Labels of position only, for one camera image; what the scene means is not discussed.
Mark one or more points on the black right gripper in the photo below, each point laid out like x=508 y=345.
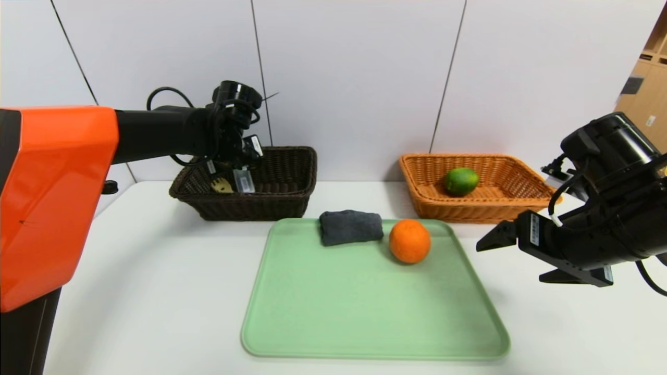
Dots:
x=536 y=230

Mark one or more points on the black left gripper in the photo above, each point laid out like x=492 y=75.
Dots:
x=234 y=155

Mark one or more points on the grey case with barcode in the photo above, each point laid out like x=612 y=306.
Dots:
x=244 y=181

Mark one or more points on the yellow green spaghetti spoon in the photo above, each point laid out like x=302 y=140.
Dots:
x=221 y=185

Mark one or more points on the green citrus fruit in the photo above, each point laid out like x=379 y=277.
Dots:
x=461 y=181

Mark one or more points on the orange fruit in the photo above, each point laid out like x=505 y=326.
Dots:
x=410 y=241

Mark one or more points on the dark grey towel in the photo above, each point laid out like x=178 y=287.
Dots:
x=350 y=228

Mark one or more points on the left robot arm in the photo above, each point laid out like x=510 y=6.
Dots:
x=57 y=198

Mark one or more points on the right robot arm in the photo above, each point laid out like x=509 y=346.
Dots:
x=620 y=208

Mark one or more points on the dark brown wicker basket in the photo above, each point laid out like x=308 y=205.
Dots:
x=281 y=182

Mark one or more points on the orange wicker basket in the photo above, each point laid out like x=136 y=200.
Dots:
x=469 y=211

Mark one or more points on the light green plastic tray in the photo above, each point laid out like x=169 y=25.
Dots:
x=375 y=302

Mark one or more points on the light wooden cabinet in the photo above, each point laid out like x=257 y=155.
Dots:
x=646 y=99

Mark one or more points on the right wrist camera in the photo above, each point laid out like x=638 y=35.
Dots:
x=560 y=172

